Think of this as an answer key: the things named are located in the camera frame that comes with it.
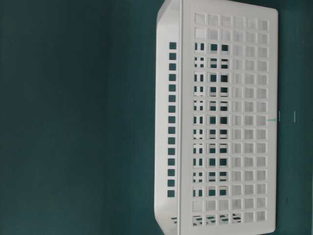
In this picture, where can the white perforated plastic basket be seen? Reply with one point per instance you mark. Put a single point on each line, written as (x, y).
(216, 118)

